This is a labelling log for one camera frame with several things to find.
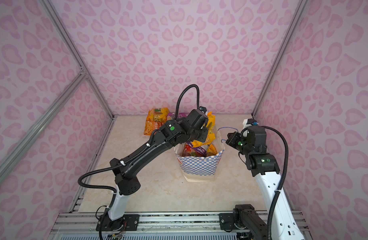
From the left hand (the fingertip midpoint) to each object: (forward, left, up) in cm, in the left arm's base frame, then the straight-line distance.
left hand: (206, 128), depth 71 cm
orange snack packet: (+24, +35, -26) cm, 50 cm away
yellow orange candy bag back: (+36, +32, -26) cm, 54 cm away
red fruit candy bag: (0, +8, -20) cm, 22 cm away
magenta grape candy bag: (+33, +21, -25) cm, 46 cm away
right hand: (-2, -10, 0) cm, 10 cm away
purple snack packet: (+1, +1, -21) cm, 21 cm away
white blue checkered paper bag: (-13, +4, -11) cm, 17 cm away
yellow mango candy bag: (-1, -4, -20) cm, 20 cm away
